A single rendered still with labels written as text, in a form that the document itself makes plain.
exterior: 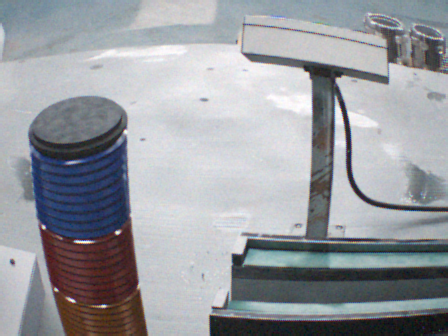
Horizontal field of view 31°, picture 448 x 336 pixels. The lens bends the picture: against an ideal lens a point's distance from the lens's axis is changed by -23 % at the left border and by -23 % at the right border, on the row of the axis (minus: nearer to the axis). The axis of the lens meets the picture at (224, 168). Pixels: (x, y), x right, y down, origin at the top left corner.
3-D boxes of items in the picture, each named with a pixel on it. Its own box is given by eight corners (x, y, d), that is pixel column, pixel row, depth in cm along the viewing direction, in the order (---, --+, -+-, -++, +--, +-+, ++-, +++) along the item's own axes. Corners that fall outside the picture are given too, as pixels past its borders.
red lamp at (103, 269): (149, 260, 53) (143, 189, 50) (127, 315, 47) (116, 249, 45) (60, 241, 54) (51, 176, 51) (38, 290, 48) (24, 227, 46)
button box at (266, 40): (389, 85, 104) (387, 45, 104) (389, 78, 97) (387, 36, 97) (249, 62, 106) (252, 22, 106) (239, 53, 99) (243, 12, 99)
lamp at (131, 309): (157, 316, 55) (149, 260, 53) (138, 364, 50) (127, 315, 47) (72, 296, 56) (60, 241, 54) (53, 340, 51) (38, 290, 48)
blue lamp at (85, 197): (143, 189, 50) (141, 107, 48) (116, 249, 45) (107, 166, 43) (51, 176, 51) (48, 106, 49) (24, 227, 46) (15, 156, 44)
